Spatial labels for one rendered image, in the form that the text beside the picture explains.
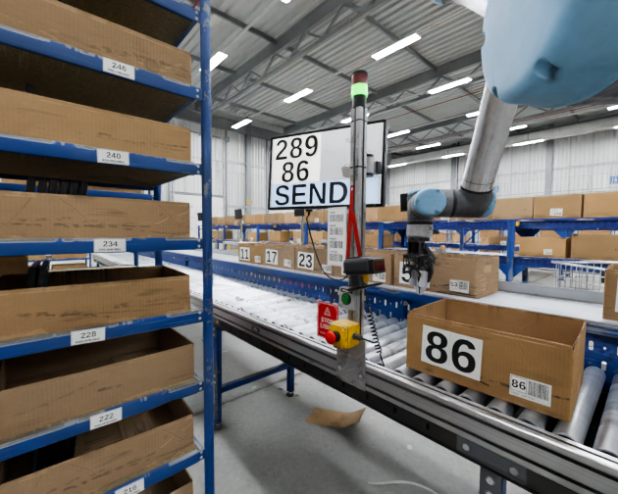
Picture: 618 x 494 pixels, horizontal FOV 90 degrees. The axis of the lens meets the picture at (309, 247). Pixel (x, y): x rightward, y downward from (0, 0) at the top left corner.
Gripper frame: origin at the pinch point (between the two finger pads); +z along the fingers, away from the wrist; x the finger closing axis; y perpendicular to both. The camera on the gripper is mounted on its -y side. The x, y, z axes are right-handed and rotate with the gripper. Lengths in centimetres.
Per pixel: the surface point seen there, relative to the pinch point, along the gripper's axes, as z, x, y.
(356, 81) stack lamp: -68, -7, 31
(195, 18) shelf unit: -78, -27, 73
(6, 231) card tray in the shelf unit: -21, -31, 111
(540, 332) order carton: 8.4, 35.4, -6.4
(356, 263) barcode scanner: -12.8, -1.0, 37.2
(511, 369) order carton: 11.0, 35.1, 22.4
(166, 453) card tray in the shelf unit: 39, -30, 81
